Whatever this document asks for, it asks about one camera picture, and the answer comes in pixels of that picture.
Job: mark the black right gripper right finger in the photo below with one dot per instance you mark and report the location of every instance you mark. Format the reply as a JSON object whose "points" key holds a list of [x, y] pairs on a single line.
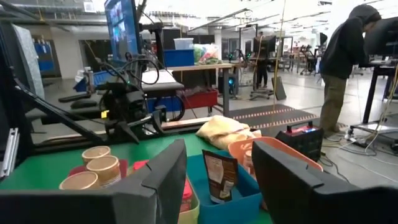
{"points": [[304, 199]]}

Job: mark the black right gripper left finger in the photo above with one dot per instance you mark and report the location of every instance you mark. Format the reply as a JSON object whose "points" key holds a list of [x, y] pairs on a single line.
{"points": [[124, 202]]}

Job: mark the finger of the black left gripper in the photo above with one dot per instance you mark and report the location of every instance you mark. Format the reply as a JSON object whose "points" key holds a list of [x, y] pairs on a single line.
{"points": [[128, 130], [159, 119]]}

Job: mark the gold-lid seasoning jar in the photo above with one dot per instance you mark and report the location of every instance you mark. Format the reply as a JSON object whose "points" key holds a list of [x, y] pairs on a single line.
{"points": [[104, 171], [96, 152], [79, 182]]}

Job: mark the dark brown spice pouch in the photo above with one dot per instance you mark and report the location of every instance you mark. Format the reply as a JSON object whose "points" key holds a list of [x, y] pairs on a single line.
{"points": [[220, 174]]}

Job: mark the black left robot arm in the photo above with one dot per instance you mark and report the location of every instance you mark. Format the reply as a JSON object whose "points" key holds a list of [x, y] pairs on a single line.
{"points": [[124, 91]]}

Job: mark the yellow tape tag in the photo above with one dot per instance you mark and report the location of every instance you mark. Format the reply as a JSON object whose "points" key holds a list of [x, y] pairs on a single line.
{"points": [[104, 114]]}

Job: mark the grey desk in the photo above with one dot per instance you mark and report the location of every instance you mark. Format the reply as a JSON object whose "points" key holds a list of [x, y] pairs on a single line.
{"points": [[164, 87]]}

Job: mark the pink plastic bin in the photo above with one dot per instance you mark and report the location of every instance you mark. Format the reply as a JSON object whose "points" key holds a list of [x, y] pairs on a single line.
{"points": [[123, 168]]}

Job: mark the white paper sheet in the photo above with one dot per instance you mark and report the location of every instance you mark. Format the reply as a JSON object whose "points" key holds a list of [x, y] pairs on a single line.
{"points": [[158, 77]]}

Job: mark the red storage bin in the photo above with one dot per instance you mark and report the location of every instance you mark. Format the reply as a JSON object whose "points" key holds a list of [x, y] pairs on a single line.
{"points": [[200, 99]]}

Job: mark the black and red tool case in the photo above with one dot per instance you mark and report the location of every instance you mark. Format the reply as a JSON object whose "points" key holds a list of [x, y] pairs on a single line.
{"points": [[298, 143]]}

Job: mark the blue storage crate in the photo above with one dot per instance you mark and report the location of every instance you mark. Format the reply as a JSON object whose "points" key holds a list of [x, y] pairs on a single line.
{"points": [[178, 58]]}

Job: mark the yellow checked cloth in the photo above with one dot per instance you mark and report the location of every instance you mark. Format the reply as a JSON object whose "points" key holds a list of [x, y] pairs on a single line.
{"points": [[224, 130]]}

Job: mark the wooden top work table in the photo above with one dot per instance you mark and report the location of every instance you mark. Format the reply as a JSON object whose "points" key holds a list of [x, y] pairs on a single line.
{"points": [[202, 67]]}

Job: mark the yellow-green plastic bin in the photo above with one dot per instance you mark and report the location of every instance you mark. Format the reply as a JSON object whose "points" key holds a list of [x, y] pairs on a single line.
{"points": [[192, 214]]}

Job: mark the blue plastic bin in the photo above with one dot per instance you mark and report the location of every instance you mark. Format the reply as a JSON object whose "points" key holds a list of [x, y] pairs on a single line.
{"points": [[230, 211]]}

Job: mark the black computer tower blue lights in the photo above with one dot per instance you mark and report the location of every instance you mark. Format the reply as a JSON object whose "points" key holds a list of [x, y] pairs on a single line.
{"points": [[228, 85]]}

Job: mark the small clear plastic tub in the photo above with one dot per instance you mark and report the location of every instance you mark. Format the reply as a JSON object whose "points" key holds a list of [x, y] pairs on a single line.
{"points": [[183, 43]]}

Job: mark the colourful plastic bags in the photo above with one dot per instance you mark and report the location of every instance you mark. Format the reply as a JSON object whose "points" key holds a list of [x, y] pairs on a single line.
{"points": [[208, 54]]}

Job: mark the orange plastic bin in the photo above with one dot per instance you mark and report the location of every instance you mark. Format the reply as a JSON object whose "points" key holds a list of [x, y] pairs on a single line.
{"points": [[236, 152]]}

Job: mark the computer monitor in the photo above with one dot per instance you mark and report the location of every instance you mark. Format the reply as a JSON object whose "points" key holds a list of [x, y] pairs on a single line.
{"points": [[122, 28]]}

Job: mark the black mat with striped edge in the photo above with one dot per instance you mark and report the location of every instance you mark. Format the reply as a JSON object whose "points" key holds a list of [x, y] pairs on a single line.
{"points": [[264, 113]]}

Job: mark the black leaning floor panel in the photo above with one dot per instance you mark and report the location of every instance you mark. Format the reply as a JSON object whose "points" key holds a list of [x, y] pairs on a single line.
{"points": [[279, 88]]}

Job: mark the person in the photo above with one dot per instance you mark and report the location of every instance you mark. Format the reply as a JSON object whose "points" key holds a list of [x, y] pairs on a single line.
{"points": [[342, 56], [262, 62]]}

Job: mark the black standing desk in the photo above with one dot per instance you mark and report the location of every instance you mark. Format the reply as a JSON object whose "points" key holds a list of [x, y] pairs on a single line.
{"points": [[382, 37]]}

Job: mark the silver aluminium bracket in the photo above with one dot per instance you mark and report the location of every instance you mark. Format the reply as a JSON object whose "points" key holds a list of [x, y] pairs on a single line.
{"points": [[9, 152]]}

